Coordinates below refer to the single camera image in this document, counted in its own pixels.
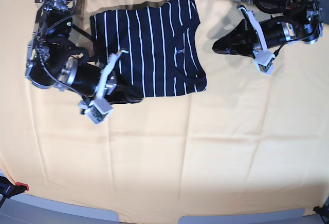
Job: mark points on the navy white striped T-shirt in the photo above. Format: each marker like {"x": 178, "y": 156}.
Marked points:
{"x": 160, "y": 58}

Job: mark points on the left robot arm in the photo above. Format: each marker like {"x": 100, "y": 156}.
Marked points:
{"x": 290, "y": 21}

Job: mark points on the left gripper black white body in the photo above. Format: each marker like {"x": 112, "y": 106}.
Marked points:
{"x": 270, "y": 33}

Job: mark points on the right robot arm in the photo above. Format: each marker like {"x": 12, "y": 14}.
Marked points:
{"x": 55, "y": 61}

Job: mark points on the blue red table clamp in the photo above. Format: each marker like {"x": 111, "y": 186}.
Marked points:
{"x": 9, "y": 189}

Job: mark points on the yellow tablecloth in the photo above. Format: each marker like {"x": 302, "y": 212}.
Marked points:
{"x": 250, "y": 143}

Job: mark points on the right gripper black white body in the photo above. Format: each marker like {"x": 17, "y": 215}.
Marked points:
{"x": 94, "y": 83}

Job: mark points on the black clamp right corner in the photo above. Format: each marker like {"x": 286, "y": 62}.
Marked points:
{"x": 323, "y": 212}

